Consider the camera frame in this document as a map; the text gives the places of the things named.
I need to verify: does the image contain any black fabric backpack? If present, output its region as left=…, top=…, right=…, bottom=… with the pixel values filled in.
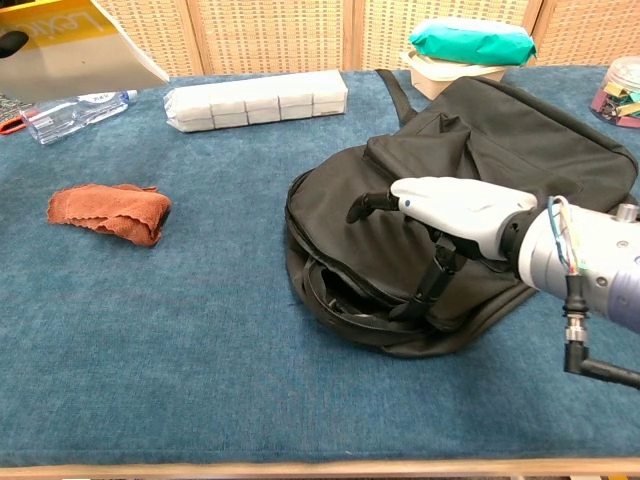
left=283, top=68, right=640, bottom=359

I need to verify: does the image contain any yellow-edged white notebook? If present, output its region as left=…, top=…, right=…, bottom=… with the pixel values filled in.
left=0, top=0, right=171, bottom=104

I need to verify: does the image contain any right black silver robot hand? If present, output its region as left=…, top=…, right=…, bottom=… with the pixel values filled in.
left=345, top=176, right=539, bottom=321

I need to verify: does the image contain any rust brown cloth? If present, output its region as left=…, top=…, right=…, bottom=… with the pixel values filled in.
left=47, top=183, right=173, bottom=247

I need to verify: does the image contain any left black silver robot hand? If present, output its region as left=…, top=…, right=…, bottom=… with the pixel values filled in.
left=0, top=30, right=29, bottom=59

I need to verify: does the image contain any wrapped pack of tissue boxes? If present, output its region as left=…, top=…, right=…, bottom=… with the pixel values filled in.
left=163, top=69, right=349, bottom=135

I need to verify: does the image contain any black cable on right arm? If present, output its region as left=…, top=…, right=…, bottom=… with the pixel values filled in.
left=547, top=195, right=640, bottom=391

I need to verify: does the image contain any teal wet wipes pack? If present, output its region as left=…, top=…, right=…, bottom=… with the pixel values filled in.
left=408, top=18, right=538, bottom=67

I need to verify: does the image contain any beige lidded container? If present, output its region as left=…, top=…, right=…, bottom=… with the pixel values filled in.
left=399, top=49, right=511, bottom=101

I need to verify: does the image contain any blue carpet table mat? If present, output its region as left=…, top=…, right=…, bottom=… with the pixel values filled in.
left=0, top=67, right=640, bottom=469

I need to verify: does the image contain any grey striped work glove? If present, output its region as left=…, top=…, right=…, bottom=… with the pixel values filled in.
left=0, top=94, right=39, bottom=136

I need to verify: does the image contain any clear jar of binder clips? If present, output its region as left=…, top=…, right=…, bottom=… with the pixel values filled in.
left=589, top=56, right=640, bottom=130

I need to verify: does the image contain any wicker folding screen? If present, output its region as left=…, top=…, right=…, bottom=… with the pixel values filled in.
left=94, top=0, right=640, bottom=79

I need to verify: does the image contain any clear plastic water bottle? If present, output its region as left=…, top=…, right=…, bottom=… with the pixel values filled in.
left=20, top=89, right=139, bottom=146

